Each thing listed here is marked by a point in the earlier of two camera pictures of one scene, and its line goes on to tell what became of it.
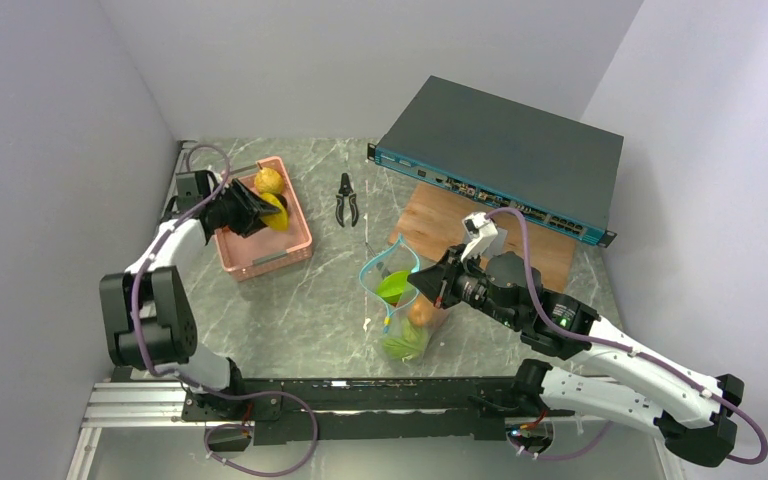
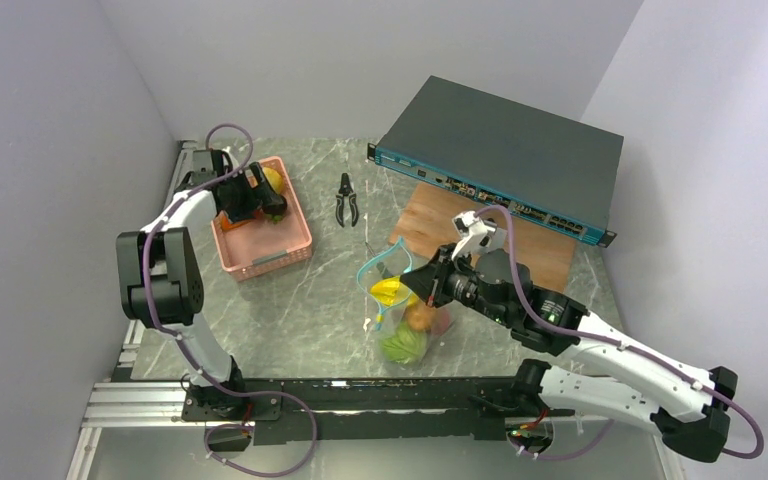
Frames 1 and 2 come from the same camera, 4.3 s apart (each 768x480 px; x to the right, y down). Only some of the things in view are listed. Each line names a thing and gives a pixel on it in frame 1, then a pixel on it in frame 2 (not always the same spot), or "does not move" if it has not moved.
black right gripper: x=431 y=280 does not move
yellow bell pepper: x=277 y=221 → x=391 y=292
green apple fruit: x=410 y=344 does not move
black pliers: x=346 y=191 does not move
